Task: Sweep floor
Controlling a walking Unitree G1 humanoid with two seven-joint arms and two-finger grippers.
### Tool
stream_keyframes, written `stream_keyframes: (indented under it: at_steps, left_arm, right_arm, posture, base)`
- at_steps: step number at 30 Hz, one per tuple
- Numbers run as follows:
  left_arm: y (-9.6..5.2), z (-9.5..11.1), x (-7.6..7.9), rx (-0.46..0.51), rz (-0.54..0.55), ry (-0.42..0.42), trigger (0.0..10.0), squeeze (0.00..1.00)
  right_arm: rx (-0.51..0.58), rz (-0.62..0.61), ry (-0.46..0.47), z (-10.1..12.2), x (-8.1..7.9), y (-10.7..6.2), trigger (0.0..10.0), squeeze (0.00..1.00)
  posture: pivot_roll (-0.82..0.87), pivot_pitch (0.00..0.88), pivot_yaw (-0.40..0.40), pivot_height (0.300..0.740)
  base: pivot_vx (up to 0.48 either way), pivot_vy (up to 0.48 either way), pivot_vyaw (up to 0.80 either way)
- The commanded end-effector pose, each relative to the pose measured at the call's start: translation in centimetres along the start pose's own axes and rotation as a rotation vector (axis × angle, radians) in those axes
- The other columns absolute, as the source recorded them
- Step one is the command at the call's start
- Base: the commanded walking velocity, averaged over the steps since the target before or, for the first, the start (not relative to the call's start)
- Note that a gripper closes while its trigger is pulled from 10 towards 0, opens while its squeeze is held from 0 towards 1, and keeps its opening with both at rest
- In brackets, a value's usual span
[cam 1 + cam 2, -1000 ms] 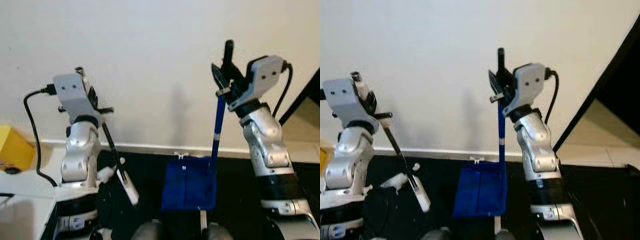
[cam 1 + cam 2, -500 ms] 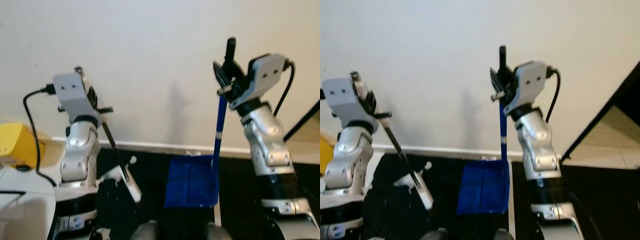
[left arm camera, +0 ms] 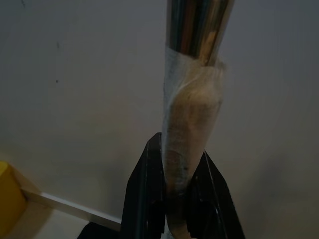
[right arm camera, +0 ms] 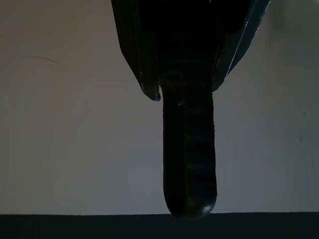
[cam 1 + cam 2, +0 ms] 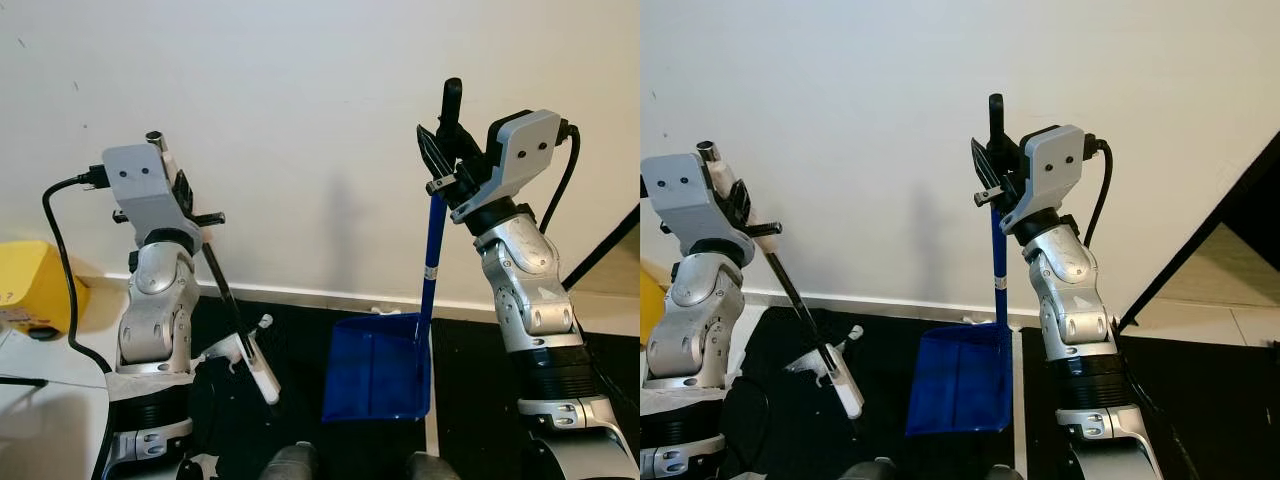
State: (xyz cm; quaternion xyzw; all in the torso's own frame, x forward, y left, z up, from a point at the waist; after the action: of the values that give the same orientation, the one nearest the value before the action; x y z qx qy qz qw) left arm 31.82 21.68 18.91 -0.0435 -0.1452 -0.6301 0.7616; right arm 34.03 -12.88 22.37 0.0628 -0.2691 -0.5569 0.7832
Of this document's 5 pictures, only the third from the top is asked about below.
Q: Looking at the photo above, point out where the yellow block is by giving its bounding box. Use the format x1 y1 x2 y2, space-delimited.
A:
0 161 27 238

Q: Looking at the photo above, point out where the white baseboard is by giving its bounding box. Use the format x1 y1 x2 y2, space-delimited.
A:
21 188 123 225

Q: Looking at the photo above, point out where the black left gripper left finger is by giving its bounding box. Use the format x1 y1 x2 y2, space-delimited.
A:
121 132 166 239

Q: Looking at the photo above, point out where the black floor mat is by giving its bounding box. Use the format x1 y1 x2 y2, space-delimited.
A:
78 221 123 239

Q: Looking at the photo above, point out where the silver gauze-wrapped broom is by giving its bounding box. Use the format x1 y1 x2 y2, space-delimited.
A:
160 0 236 239

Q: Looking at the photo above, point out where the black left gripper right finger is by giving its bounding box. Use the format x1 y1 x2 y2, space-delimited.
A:
185 151 246 239

